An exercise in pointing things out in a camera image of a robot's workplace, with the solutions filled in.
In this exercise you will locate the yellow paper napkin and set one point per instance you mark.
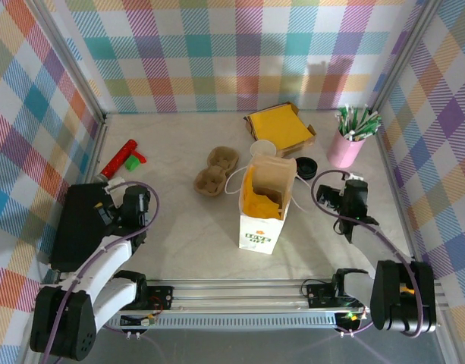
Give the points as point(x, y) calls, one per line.
point(258, 206)

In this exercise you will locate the white paper takeout bag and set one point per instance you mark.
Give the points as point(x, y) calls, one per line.
point(258, 235)

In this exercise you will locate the stack of paper cups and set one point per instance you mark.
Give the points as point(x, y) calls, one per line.
point(262, 147)

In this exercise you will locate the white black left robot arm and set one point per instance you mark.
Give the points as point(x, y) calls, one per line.
point(110, 265)

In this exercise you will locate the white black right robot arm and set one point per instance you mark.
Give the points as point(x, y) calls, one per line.
point(391, 246)

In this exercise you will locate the black flat box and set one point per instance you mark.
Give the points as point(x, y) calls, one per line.
point(76, 231)

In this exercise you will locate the black plastic cup lid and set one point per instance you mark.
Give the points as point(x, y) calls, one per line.
point(306, 167)

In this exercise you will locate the pink straw holder cup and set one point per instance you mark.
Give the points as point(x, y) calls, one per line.
point(344, 149)

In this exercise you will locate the green toy block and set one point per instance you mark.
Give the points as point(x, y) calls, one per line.
point(132, 164)

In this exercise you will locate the red star-print tube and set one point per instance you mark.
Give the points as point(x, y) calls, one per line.
point(120, 157)

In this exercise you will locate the yellow napkins in tray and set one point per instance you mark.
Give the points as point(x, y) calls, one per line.
point(298, 148)

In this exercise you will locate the red toy block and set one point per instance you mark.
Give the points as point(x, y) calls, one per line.
point(140, 156)

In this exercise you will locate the green white wrapped straw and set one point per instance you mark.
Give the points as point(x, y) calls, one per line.
point(351, 118)
point(372, 122)
point(342, 119)
point(359, 134)
point(363, 117)

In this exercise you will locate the small circuit board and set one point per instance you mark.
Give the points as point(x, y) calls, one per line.
point(351, 317)
point(139, 321)

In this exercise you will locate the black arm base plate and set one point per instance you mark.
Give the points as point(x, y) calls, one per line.
point(162, 297)
point(319, 295)

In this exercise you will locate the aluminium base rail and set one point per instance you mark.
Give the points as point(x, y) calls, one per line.
point(236, 295)

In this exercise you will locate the aluminium frame post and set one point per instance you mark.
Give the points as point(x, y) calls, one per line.
point(403, 57)
point(69, 64)

